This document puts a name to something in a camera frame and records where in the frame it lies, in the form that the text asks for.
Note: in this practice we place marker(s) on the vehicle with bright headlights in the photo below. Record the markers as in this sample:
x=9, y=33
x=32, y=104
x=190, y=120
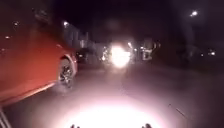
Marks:
x=119, y=56

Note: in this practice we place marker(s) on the dark asphalt road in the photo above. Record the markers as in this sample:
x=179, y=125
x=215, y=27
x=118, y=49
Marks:
x=140, y=90

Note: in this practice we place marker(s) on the red car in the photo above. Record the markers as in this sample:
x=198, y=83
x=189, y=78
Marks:
x=30, y=63

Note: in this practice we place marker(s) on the street lamp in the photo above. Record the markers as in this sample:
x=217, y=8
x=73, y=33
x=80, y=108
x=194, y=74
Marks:
x=193, y=13

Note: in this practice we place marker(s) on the robot's own part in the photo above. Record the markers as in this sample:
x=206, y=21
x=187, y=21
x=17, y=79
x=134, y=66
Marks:
x=146, y=126
x=74, y=126

